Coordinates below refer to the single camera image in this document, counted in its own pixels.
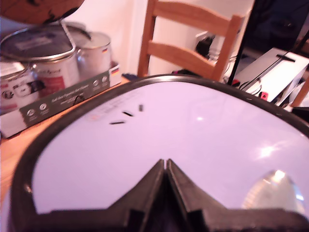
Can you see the white flat box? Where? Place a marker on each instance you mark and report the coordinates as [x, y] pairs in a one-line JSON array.
[[285, 72]]

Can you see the small red tag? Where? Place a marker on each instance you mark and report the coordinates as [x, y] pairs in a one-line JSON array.
[[264, 95]]

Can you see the cookware set carton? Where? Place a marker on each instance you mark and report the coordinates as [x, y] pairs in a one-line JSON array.
[[72, 89]]

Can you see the black monitor screen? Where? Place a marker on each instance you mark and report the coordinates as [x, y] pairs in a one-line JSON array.
[[272, 24]]

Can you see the wooden chair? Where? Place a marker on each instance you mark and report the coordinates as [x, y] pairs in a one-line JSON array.
[[183, 54]]

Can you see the brown speckled round object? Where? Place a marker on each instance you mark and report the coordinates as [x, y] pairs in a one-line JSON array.
[[36, 9]]

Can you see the black rice cooker lid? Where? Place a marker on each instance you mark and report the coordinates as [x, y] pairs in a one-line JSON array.
[[169, 120]]

